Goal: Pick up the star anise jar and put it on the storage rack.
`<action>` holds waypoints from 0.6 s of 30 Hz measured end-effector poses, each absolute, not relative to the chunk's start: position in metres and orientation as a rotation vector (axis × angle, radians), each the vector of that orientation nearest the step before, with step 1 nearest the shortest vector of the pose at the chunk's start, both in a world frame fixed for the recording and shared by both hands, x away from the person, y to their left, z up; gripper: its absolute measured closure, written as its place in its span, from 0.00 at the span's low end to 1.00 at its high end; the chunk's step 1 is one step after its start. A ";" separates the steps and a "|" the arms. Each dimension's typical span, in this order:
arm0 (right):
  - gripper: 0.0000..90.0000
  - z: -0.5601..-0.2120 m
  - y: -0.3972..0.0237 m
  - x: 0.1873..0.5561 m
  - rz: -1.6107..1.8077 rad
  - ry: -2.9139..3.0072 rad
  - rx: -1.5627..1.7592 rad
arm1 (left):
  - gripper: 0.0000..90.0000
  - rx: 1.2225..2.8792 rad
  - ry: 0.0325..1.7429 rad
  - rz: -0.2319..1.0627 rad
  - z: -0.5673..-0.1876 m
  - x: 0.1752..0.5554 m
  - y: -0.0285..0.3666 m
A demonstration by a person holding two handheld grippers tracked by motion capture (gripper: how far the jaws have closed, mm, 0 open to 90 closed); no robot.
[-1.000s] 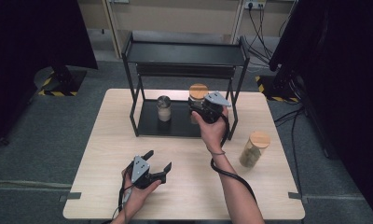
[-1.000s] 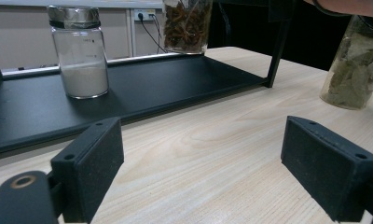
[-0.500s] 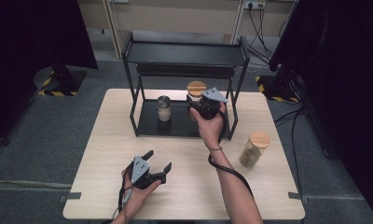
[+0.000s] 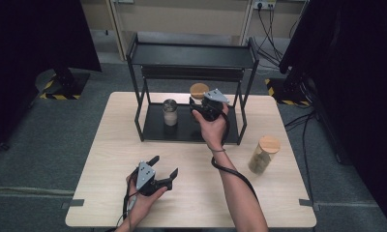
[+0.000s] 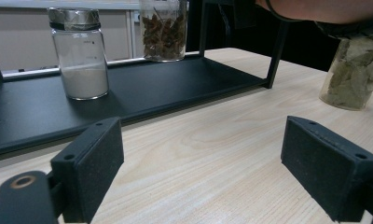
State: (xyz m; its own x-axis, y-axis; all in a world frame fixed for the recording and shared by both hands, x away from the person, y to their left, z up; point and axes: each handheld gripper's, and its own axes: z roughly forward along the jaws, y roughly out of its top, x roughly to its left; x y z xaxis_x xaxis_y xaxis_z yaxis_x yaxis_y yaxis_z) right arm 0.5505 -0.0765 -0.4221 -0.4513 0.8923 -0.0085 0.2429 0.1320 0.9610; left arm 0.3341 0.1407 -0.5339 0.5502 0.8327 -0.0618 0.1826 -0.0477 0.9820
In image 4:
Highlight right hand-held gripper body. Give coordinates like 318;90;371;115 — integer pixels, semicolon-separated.
191;88;230;123

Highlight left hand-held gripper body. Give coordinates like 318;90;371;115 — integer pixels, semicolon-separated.
134;159;161;197

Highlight tall glass jar brown spice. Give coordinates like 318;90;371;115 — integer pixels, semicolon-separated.
189;82;211;107

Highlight short glass jar white powder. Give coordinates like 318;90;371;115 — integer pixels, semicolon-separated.
162;98;179;128

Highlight black metal shelf rack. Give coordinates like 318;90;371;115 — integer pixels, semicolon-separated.
126;32;260;146

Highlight tall glass jar green leaves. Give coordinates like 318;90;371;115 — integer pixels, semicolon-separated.
248;134;282;176

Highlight person's left hand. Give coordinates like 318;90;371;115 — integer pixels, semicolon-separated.
125;172;168;226

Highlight person's right hand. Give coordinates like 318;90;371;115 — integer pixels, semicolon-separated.
192;102;230;153

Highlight black stand base striped tape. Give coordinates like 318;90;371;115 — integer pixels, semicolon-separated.
264;76;312;107
35;67;91;101

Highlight dark curtain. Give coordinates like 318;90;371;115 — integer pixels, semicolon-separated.
278;0;387;231
0;0;103;154

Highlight right hand-held gripper cable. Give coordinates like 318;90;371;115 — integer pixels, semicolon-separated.
210;109;259;202

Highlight hand-held gripper cable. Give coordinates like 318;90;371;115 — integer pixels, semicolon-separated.
116;176;140;232
210;109;259;202

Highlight left hand-held gripper cable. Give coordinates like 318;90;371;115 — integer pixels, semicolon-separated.
116;176;140;232

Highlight black power cable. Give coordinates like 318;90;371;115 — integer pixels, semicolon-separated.
256;5;284;71
268;5;284;62

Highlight white wall power socket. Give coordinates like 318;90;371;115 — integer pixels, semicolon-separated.
253;0;277;11

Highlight black floor cable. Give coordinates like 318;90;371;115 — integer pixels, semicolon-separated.
283;109;316;207

